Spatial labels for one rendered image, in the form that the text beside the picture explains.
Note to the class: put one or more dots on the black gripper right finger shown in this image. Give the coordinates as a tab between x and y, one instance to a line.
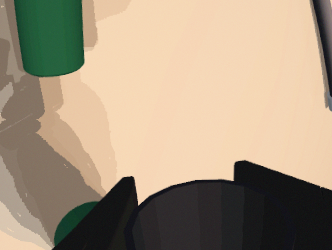
310	205

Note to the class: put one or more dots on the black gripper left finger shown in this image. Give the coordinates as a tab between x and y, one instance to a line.
103	227

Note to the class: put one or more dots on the green cylindrical tube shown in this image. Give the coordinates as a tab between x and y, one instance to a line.
50	35

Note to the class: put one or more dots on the green fence post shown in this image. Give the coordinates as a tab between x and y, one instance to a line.
72	219

